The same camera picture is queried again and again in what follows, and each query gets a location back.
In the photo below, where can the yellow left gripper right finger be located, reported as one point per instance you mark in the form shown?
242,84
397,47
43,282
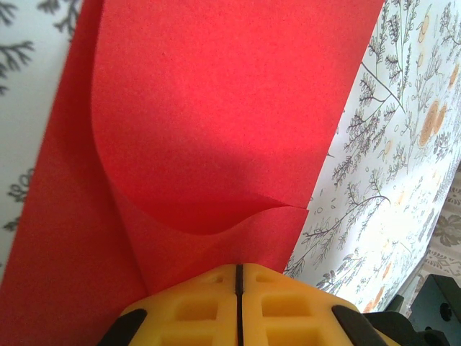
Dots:
317,331

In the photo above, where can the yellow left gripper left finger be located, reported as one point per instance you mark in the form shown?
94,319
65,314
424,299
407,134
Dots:
158,331

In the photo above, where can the floral tablecloth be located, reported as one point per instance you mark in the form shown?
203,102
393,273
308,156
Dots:
396,162

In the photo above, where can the red square paper sheet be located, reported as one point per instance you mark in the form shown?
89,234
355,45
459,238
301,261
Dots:
216,108

